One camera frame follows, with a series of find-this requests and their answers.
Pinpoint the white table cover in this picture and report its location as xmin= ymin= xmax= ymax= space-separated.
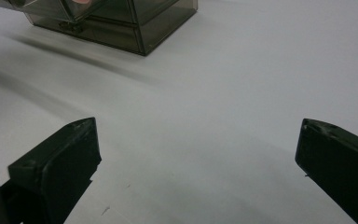
xmin=0 ymin=0 xmax=358 ymax=224

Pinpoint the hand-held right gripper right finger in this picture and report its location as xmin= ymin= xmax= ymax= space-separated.
xmin=295 ymin=118 xmax=358 ymax=224

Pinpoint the smoky transparent plastic drawer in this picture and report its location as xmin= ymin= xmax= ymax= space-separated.
xmin=26 ymin=12 xmax=145 ymax=56
xmin=0 ymin=0 xmax=107 ymax=23
xmin=87 ymin=0 xmax=181 ymax=25

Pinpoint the smoky transparent drawer cabinet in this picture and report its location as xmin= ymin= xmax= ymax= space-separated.
xmin=26 ymin=0 xmax=199 ymax=57

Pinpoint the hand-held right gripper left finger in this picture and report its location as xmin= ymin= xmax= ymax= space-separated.
xmin=7 ymin=117 xmax=103 ymax=224

